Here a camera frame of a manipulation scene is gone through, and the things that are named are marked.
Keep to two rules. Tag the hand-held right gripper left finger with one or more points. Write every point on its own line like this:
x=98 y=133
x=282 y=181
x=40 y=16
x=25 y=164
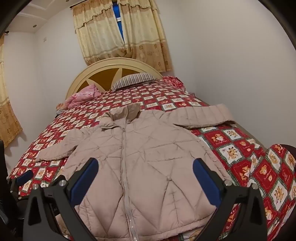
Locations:
x=85 y=180

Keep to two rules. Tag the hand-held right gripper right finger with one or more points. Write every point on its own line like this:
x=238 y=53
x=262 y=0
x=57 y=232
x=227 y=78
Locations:
x=205 y=183

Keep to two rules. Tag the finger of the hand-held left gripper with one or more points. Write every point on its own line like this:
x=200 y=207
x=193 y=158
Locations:
x=25 y=178

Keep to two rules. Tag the beige quilted puffer jacket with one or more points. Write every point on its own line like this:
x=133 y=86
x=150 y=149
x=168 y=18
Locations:
x=143 y=162

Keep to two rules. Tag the red bear print bedspread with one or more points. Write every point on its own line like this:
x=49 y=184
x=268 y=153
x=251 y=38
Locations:
x=231 y=143

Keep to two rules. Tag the beige patterned window curtain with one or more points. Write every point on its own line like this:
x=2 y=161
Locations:
x=9 y=120
x=143 y=34

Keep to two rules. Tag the pink floral quilt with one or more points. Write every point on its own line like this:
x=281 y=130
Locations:
x=81 y=96

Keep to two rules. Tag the cream wooden bed headboard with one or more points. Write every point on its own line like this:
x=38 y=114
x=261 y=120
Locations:
x=101 y=76

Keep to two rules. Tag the red patterned cloth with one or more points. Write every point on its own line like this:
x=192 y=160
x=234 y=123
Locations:
x=174 y=81

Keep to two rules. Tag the striped pillow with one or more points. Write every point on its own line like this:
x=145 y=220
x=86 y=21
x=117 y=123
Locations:
x=134 y=80

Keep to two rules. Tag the window pane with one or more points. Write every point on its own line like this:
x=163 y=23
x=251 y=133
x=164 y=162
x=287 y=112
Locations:
x=118 y=14

